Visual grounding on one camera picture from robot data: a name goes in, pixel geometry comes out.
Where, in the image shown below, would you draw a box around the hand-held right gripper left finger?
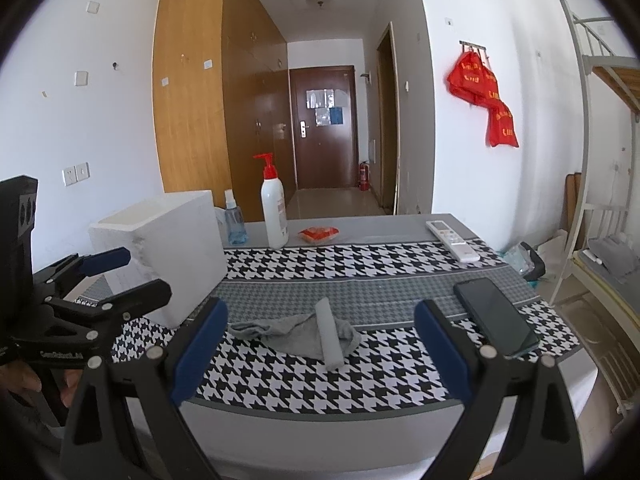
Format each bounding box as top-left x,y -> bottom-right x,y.
60,296 -> 230,480

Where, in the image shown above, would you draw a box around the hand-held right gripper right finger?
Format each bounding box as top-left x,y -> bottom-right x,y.
414,299 -> 585,480

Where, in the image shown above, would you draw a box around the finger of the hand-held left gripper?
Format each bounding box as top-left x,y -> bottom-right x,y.
31,247 -> 132,302
44,279 -> 173,342

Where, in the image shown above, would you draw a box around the white foam box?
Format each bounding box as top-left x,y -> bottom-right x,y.
88,190 -> 227,330

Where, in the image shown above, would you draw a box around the grey sock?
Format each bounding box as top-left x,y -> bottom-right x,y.
315,296 -> 345,372
229,312 -> 362,361

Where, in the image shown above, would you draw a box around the person's left hand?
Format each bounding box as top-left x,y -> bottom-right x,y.
0,361 -> 83,404

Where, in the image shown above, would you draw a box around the black smartphone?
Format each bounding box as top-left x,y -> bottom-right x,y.
453,277 -> 541,359

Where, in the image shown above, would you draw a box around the houndstooth tablecloth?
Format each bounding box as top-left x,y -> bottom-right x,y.
75,212 -> 598,416

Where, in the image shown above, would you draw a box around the white remote control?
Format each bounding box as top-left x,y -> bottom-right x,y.
425,220 -> 481,262

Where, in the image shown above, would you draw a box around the clear blue spray bottle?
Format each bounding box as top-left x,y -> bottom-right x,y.
223,189 -> 248,247

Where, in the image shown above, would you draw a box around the clear plastic packet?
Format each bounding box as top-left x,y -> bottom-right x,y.
502,242 -> 548,281

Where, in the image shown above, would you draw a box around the white red pump lotion bottle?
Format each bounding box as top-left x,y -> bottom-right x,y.
252,153 -> 289,250

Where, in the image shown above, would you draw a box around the wooden wardrobe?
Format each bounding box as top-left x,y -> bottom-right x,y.
152,0 -> 298,223

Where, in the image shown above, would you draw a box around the red snack packet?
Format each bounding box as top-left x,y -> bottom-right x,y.
298,226 -> 340,244

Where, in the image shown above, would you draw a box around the grey cloth on bed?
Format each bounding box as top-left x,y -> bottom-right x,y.
587,235 -> 636,276

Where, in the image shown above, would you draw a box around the wooden boards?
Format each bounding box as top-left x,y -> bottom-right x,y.
565,172 -> 583,241

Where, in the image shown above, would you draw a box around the brown entrance door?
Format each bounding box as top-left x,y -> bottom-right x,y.
289,65 -> 357,190

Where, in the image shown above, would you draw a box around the red plastic bags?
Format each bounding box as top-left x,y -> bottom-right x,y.
446,50 -> 519,148

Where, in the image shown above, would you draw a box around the white papers on door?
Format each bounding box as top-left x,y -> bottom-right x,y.
305,89 -> 337,125

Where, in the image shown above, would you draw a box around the double white wall socket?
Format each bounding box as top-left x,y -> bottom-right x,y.
62,162 -> 90,187

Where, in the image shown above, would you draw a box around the wooden side door frame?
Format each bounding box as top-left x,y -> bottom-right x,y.
376,22 -> 401,213

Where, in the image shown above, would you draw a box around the white bunk bed frame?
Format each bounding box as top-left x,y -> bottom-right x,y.
560,0 -> 640,411

